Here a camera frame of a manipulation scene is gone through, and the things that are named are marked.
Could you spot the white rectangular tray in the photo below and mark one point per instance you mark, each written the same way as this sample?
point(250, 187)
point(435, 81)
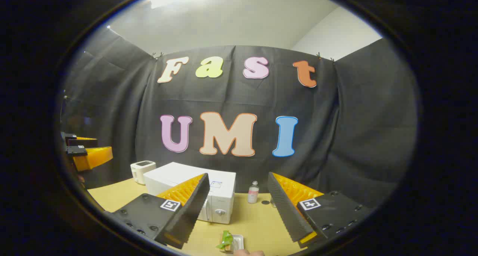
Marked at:
point(239, 243)

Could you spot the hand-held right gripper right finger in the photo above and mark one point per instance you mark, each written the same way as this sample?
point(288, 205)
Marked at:
point(285, 207)

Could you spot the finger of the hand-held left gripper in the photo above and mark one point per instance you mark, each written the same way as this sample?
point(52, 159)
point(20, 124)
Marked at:
point(84, 142)
point(93, 157)

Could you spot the small glass jar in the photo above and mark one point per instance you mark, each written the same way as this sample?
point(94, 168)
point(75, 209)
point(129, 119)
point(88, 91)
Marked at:
point(273, 202)

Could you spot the white microwave oven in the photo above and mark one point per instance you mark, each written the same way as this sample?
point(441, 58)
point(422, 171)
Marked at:
point(175, 175)

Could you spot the white toaster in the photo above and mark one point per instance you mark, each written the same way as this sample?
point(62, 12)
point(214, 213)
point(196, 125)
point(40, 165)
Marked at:
point(140, 170)

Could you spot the lettuce sandwich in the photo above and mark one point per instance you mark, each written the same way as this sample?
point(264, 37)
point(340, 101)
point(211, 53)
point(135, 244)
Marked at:
point(226, 240)

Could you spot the small pink label bottle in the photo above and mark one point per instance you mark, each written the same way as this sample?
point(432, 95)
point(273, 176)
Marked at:
point(253, 194)

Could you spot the black backdrop cloth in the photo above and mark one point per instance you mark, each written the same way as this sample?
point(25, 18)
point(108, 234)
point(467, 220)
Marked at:
point(336, 136)

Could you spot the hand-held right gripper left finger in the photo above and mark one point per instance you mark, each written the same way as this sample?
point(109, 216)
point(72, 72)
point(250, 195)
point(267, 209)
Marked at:
point(190, 207)

